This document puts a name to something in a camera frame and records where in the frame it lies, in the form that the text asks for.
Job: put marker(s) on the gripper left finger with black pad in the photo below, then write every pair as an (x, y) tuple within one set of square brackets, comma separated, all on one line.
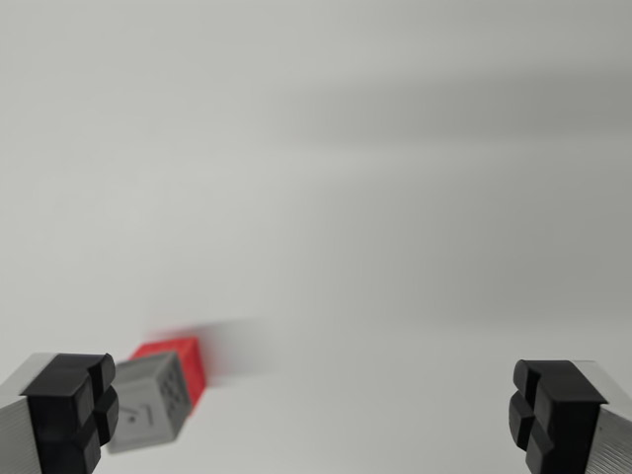
[(54, 410)]

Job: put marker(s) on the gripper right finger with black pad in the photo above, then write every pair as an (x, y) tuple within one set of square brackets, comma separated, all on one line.
[(558, 415)]

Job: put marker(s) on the grey embossed cube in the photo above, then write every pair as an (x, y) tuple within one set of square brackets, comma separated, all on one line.
[(148, 402)]

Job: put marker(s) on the red cube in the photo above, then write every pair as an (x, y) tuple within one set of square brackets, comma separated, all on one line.
[(190, 360)]

